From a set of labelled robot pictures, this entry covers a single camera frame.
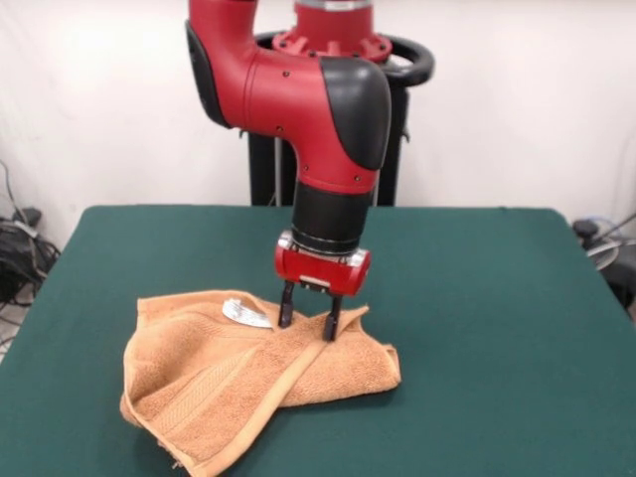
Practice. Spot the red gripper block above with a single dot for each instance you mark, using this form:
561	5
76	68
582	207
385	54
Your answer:
323	273

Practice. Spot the orange terry towel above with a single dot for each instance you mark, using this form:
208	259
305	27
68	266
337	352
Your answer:
199	367

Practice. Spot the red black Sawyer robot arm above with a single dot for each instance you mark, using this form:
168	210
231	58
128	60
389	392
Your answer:
293	99

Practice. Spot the dark green table cloth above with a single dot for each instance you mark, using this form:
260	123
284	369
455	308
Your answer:
472	323

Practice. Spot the grey black floor stand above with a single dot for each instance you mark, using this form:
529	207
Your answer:
603	253

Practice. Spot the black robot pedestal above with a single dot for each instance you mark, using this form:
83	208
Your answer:
261	174

